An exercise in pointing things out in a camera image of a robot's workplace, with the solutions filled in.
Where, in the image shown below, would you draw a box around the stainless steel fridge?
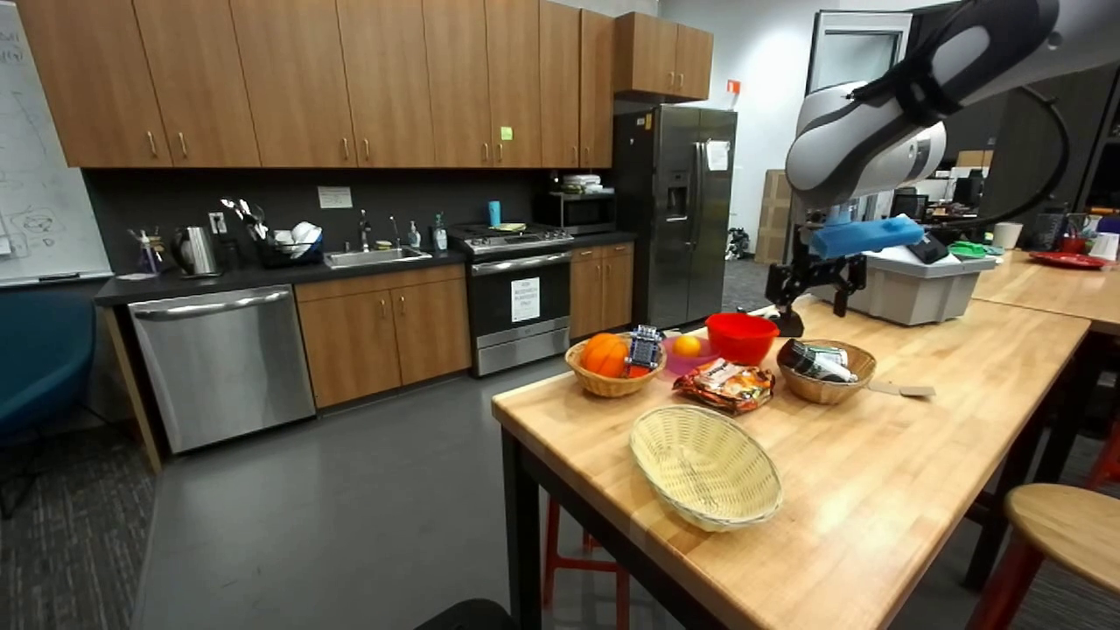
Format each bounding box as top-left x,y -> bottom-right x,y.
612,103 -> 743,331

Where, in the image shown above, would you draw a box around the white label spice container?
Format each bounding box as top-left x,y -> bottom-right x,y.
784,340 -> 860,386

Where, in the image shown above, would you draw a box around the grey plastic bin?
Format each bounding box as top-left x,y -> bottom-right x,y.
811,243 -> 1000,331

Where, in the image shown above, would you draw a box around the stainless steel dishwasher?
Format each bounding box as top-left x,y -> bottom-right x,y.
125,285 -> 318,458

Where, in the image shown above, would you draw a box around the pink plastic plate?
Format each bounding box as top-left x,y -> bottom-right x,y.
663,337 -> 718,383

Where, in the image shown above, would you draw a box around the black tape dispenser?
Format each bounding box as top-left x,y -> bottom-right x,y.
770,300 -> 811,344

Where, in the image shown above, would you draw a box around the white whiteboard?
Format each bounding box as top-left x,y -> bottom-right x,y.
0,0 -> 116,290

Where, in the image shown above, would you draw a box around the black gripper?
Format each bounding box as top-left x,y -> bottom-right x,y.
764,244 -> 873,323

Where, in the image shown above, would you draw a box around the red plastic bowl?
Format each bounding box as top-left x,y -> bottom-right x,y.
703,307 -> 781,367

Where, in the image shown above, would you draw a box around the red plate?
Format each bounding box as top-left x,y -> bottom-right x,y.
1026,244 -> 1109,274

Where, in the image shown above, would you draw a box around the stainless steel oven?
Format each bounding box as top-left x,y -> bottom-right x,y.
466,230 -> 574,377

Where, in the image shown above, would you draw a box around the brown wicker basket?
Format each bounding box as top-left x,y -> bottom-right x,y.
773,337 -> 879,409
564,331 -> 668,403

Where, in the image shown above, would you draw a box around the cream wicker basket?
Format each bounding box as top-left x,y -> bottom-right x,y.
628,400 -> 787,541

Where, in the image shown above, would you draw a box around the white paper on oven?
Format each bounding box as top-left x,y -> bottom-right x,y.
508,274 -> 542,327

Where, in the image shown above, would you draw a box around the wooden upper cabinets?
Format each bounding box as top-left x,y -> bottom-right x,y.
14,0 -> 616,171

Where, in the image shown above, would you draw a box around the steel kitchen sink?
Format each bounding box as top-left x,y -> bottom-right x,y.
321,244 -> 434,274

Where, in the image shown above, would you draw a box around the red metal stool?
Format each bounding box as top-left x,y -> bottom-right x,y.
539,502 -> 635,630

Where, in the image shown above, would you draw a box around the small wooden upper cabinet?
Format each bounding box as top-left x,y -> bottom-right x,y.
612,11 -> 715,103

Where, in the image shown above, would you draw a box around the black microwave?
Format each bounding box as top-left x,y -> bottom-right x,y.
545,186 -> 620,235

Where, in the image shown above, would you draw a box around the black dish rack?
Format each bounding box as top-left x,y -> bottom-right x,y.
222,198 -> 329,271

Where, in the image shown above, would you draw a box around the silver kettle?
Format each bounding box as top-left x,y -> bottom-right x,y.
172,223 -> 222,279

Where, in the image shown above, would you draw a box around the wooden stool red legs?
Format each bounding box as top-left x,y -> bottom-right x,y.
967,485 -> 1120,630

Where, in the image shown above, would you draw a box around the cardboard boxes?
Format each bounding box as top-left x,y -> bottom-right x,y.
756,167 -> 801,267

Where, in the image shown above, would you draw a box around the teal chair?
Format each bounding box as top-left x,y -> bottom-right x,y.
0,295 -> 102,519

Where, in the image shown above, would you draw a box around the orange noodle packet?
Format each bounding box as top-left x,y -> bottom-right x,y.
672,356 -> 781,418

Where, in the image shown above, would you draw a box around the black handheld device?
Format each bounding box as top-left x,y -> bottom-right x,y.
908,235 -> 951,267

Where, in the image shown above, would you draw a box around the blue grey toy block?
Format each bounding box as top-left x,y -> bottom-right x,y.
624,323 -> 664,372

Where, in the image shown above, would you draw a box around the glass door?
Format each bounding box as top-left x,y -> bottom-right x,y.
804,8 -> 913,99

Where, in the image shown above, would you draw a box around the orange toy basketball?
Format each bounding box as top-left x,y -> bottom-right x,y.
577,333 -> 635,383

